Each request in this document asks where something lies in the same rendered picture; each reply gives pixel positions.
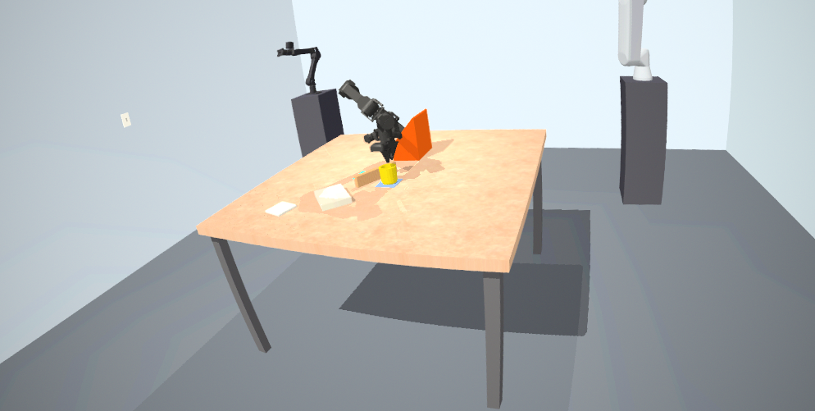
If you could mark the tan wooden bar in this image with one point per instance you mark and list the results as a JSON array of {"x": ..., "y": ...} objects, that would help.
[{"x": 367, "y": 177}]

